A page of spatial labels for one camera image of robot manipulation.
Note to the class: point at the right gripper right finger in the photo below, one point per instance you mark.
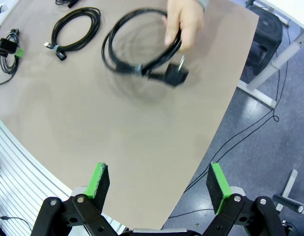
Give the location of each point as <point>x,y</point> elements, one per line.
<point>218,189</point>

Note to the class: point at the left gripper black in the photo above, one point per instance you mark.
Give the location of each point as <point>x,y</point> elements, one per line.
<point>0,46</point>

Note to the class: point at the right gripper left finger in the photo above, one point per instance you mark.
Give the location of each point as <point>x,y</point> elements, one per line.
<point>97,186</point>

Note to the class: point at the person's left hand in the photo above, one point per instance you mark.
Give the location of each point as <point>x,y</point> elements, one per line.
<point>186,17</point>

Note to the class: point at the white stand foot black cap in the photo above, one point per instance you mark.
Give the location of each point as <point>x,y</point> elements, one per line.
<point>286,202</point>

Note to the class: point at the aluminium slatted table frame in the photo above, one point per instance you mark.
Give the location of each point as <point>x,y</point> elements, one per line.
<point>19,172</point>

